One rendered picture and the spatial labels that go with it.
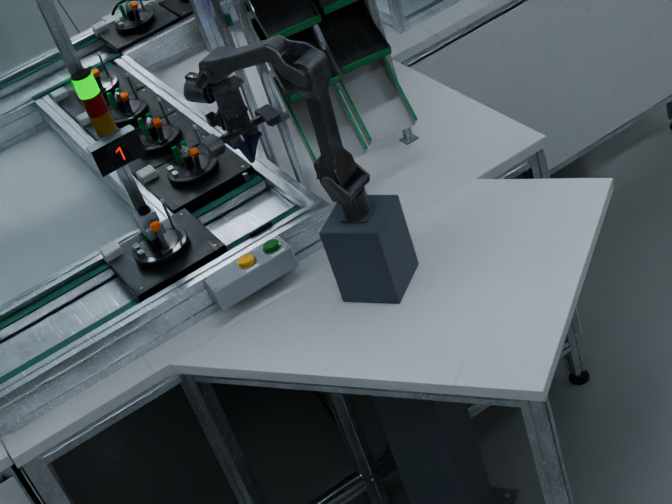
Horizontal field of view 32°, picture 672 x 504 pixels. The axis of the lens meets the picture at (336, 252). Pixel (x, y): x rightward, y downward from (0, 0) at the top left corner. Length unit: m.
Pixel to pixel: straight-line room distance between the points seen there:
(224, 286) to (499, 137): 0.85
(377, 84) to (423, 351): 0.80
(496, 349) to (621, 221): 1.75
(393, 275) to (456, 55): 1.30
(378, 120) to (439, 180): 0.21
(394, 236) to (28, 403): 0.89
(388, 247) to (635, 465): 1.10
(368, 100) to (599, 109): 1.40
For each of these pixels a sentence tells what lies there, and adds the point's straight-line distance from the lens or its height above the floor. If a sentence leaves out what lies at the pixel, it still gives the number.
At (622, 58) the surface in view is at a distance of 4.17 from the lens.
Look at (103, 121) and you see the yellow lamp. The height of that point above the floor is 1.30.
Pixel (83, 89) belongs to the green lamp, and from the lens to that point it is 2.74.
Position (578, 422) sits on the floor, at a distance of 3.43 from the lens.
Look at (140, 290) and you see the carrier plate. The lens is 2.75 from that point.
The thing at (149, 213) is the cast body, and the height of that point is 1.09.
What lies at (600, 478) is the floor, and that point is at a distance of 3.28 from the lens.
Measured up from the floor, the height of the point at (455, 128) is 0.86.
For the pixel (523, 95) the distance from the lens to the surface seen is 3.92.
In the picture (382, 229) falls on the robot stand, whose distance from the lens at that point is 2.49.
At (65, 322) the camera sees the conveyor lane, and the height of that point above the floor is 0.92.
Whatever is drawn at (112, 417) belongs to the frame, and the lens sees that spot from 2.71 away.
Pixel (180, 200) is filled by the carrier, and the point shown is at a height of 0.97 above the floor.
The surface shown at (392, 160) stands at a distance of 3.07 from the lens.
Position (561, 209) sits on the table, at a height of 0.86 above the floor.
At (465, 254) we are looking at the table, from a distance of 2.67.
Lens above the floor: 2.47
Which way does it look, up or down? 35 degrees down
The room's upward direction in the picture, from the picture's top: 19 degrees counter-clockwise
